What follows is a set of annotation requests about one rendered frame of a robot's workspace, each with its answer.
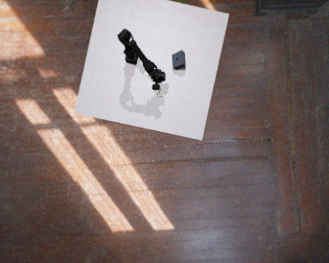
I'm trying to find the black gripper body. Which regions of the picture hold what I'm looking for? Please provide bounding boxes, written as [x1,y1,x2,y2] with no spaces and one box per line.
[151,69,162,90]

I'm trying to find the dark grey sloped panel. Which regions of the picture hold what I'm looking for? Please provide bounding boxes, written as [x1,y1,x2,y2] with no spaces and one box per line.
[172,50,186,70]

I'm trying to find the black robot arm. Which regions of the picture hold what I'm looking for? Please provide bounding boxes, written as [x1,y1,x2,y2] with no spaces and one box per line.
[118,28,165,83]

